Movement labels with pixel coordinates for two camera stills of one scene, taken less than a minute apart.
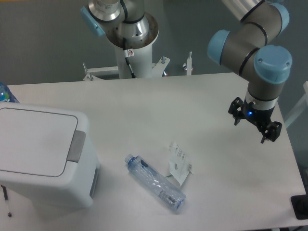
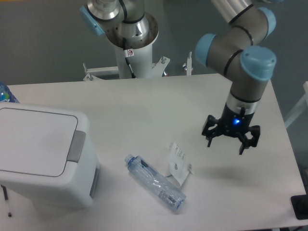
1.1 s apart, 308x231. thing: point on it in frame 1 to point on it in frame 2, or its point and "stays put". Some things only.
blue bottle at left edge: [6, 95] stays put
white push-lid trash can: [47, 154] stays put
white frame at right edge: [300, 109] stays put
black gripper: [259, 118] to [233, 123]
